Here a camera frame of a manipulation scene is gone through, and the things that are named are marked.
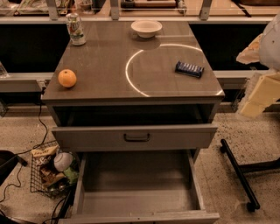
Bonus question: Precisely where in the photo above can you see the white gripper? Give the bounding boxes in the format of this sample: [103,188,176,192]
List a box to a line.
[236,13,280,118]

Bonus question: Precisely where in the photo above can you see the green 7up can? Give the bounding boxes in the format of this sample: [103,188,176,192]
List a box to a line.
[66,13,86,46]

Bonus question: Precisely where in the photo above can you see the white bowl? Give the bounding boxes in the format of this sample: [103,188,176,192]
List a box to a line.
[131,20,162,39]

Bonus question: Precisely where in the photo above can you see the grey middle drawer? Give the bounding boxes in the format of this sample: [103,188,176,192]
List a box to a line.
[52,123,217,152]

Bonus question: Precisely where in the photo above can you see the grey drawer cabinet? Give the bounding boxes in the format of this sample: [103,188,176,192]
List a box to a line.
[43,21,224,126]

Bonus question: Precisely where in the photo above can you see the grey open bottom drawer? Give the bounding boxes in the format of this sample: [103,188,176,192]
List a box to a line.
[59,150,220,224]

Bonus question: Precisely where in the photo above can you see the orange fruit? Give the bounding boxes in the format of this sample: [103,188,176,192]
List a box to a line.
[58,69,77,88]

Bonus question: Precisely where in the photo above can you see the green snack bag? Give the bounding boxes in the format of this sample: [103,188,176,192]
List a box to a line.
[63,167,79,185]

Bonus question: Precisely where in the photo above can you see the white round container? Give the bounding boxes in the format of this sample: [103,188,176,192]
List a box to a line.
[53,152,73,172]

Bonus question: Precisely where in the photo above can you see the yellow chip bag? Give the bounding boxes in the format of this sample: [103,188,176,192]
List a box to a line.
[31,145,59,158]

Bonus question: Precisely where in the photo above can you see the black object at left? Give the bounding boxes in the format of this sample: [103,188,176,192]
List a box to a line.
[0,150,27,185]

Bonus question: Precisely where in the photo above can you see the black power cable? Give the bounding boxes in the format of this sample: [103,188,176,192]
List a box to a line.
[0,87,71,224]

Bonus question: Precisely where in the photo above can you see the black wire basket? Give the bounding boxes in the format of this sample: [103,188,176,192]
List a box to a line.
[30,141,79,198]

